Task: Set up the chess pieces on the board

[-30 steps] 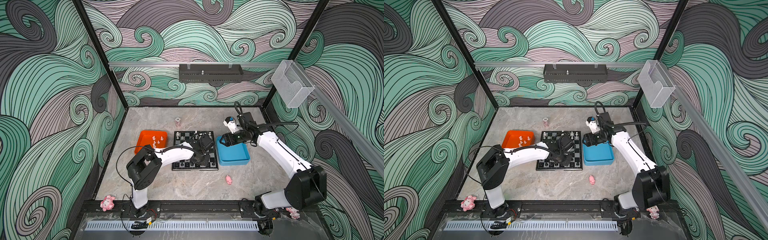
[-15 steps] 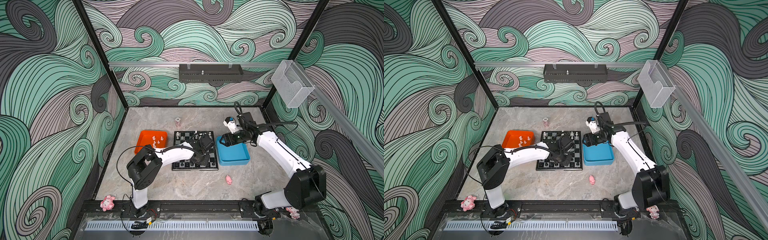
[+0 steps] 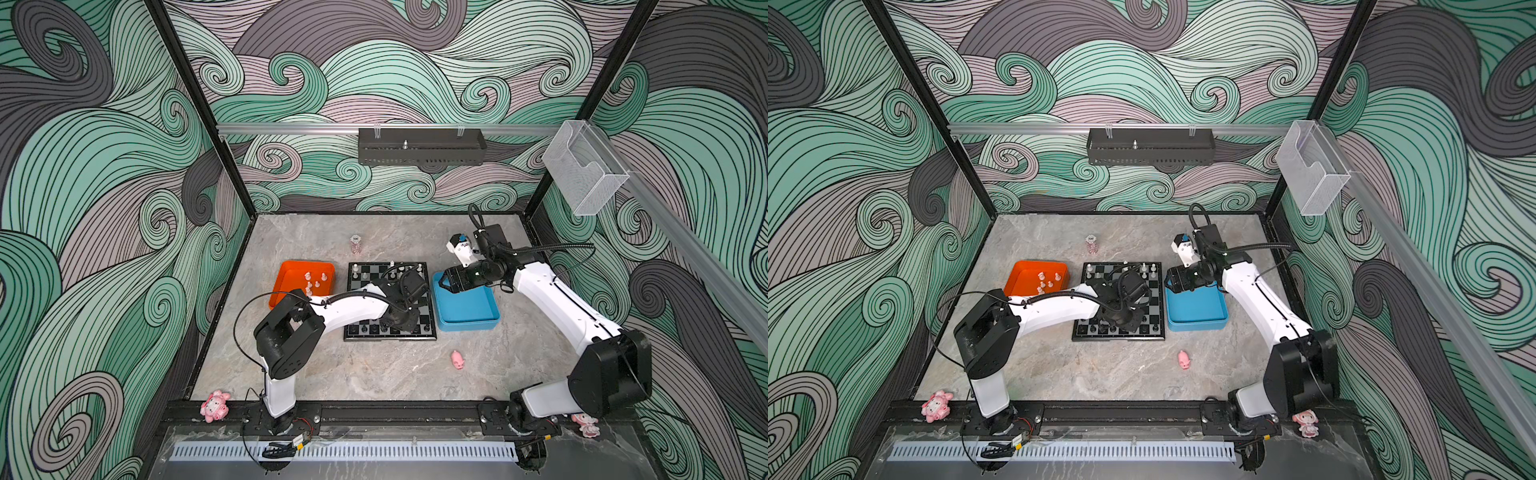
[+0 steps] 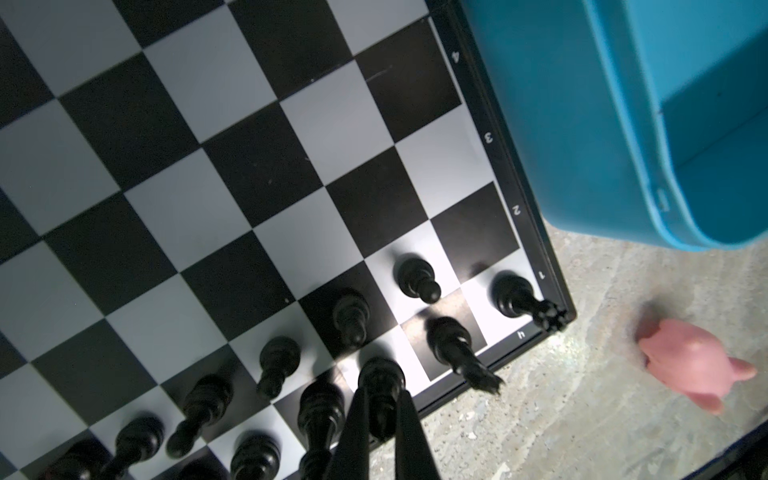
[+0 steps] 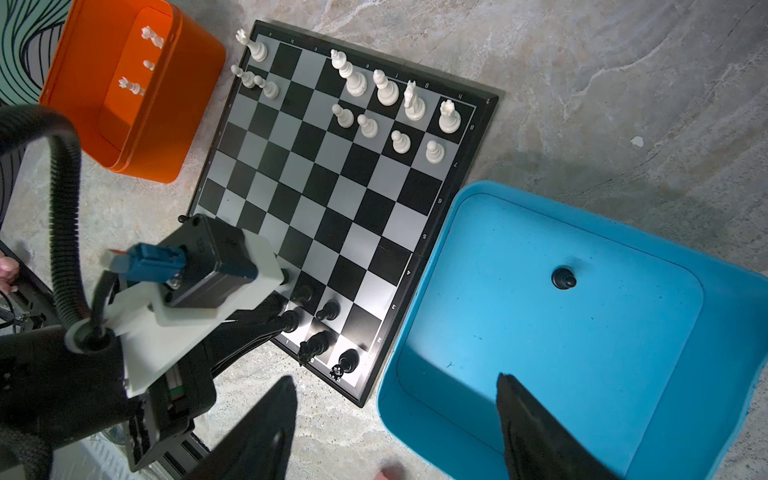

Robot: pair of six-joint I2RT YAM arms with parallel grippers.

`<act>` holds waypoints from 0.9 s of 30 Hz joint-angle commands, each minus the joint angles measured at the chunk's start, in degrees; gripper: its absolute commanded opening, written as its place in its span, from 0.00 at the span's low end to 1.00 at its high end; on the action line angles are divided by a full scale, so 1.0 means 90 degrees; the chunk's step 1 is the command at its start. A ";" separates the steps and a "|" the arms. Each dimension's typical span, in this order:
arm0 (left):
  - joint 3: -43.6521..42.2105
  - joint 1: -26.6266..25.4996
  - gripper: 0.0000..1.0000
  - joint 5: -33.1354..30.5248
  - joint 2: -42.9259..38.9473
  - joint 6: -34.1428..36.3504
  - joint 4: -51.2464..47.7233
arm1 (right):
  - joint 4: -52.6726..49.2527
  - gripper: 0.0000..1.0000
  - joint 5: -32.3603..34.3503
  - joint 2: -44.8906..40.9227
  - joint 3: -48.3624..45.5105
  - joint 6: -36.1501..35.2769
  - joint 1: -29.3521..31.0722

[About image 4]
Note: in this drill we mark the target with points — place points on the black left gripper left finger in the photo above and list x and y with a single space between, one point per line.
350 460

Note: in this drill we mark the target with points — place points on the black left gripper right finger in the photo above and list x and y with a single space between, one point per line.
413 457

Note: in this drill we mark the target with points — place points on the black bishop chess piece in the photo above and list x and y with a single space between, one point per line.
383 379

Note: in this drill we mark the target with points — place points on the black knight near corner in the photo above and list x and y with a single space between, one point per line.
451 344

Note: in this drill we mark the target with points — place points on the black rook near corner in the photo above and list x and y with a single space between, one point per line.
514 297

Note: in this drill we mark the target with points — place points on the black and silver chessboard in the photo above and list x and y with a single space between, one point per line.
226 189

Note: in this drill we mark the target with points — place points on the small pink pig toy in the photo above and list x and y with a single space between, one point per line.
693 362

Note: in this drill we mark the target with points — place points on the blue plastic tray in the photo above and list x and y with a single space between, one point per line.
643 121

